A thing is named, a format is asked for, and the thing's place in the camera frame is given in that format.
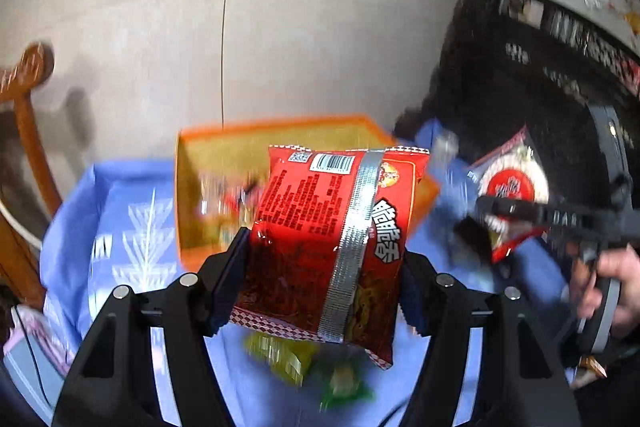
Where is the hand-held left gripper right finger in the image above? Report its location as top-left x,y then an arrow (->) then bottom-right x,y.
397,249 -> 583,427

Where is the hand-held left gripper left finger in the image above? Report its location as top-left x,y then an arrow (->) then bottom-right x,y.
52,227 -> 251,427

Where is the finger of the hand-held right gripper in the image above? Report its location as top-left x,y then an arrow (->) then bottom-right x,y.
474,196 -> 551,223

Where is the red and white snack packet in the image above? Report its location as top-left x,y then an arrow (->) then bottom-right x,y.
465,126 -> 551,264

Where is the red noodle snack packet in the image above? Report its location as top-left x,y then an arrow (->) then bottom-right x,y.
232,144 -> 432,370

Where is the orange cardboard box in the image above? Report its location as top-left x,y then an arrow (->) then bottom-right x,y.
175,114 -> 441,271

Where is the person's right hand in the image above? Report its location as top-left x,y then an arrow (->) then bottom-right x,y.
570,241 -> 640,333

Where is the yellow green snack packet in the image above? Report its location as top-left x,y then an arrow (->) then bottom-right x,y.
245,331 -> 313,388

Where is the blue printed tablecloth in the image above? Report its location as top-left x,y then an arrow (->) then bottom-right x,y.
40,119 -> 576,427

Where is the dark carved wooden furniture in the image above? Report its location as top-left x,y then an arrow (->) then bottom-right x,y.
395,0 -> 640,427

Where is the small brown snack packet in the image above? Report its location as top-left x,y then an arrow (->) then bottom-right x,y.
575,353 -> 609,381

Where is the pink patterned cloth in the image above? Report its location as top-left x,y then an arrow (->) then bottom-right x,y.
4,307 -> 77,378

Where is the carved wooden chair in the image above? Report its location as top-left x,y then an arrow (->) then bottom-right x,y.
0,42 -> 65,310

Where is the white cable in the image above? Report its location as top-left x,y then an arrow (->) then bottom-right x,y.
0,197 -> 46,253

